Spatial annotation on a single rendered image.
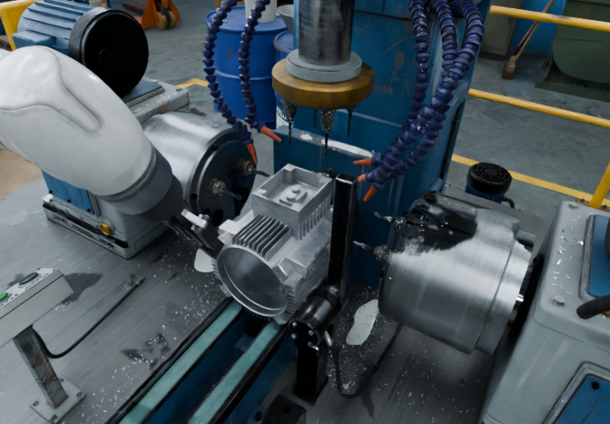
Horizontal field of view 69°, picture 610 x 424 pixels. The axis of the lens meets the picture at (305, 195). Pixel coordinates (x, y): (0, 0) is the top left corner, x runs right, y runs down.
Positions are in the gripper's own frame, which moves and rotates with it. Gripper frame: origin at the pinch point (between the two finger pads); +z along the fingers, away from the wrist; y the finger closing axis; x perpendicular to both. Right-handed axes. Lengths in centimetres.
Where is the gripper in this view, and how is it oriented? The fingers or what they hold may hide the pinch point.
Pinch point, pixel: (208, 242)
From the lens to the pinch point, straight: 77.0
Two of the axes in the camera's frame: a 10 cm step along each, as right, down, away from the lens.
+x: -4.5, 8.3, -3.2
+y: -8.6, -3.2, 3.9
